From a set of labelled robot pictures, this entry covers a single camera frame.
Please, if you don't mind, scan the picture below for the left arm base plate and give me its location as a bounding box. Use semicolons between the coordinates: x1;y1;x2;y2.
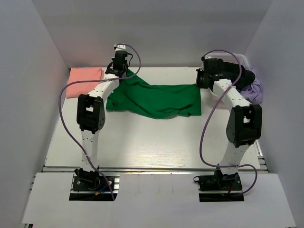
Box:
72;168;115;193

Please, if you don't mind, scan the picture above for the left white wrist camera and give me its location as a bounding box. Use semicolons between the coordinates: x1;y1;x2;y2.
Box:
114;44;126;51

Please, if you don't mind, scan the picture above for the folded pink t shirt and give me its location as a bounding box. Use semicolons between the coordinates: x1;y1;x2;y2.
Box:
66;67;104;99

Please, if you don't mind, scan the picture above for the green t shirt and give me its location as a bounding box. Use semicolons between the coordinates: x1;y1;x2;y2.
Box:
106;76;201;119

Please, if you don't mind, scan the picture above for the lilac garment in basket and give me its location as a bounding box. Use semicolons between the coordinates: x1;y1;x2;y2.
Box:
240;67;263;104

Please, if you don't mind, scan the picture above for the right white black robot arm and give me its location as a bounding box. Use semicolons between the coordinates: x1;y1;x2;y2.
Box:
196;58;262;190

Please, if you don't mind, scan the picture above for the black garment in basket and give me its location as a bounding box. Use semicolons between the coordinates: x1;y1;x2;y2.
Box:
220;58;256;91

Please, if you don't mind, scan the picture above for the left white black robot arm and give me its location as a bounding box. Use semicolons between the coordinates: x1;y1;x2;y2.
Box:
76;45;128;171

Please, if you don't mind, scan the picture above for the white plastic laundry basket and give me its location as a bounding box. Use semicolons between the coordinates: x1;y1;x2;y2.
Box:
204;52;250;102

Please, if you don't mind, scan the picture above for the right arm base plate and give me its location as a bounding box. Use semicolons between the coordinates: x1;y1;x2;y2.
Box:
193;174;243;191

